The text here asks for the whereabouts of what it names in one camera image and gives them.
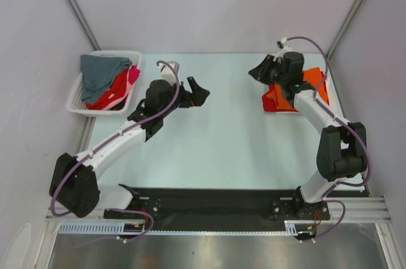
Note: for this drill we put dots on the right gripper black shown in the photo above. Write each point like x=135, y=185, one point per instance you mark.
x=270, y=70

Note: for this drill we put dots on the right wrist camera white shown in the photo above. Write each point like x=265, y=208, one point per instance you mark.
x=283, y=49

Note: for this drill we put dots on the white slotted cable duct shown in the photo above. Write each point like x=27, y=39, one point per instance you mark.
x=275, y=228

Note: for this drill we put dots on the red t shirt in basket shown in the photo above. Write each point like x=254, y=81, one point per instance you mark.
x=114, y=95

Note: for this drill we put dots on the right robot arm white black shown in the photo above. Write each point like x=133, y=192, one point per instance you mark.
x=342, y=151

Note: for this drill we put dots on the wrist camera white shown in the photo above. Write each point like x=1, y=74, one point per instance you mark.
x=283, y=49
x=169, y=71

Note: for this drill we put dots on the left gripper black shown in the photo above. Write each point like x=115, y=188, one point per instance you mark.
x=196, y=98

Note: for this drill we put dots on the aluminium rail frame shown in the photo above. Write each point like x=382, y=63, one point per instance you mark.
x=354, y=210

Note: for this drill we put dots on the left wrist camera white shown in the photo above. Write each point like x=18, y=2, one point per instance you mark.
x=169, y=71

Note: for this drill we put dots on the orange t shirt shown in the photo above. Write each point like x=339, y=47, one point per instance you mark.
x=313, y=76

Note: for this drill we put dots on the left corner aluminium post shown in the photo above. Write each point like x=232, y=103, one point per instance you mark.
x=83, y=23

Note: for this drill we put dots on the right corner aluminium post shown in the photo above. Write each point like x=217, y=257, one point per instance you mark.
x=350, y=16

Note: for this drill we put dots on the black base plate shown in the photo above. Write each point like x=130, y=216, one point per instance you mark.
x=216, y=207

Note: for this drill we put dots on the grey t shirt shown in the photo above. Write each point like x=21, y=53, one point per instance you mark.
x=99, y=73

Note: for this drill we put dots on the folded red t shirt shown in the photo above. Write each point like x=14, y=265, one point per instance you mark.
x=273, y=101

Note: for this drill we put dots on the pink t shirt in basket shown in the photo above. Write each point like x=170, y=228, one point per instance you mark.
x=133, y=75

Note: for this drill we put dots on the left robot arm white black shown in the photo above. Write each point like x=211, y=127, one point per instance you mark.
x=75, y=185

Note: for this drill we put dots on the folded white t shirt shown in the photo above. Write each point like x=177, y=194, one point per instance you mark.
x=327, y=84

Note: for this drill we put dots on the corner aluminium post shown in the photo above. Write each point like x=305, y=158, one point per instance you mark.
x=83, y=23
x=350, y=16

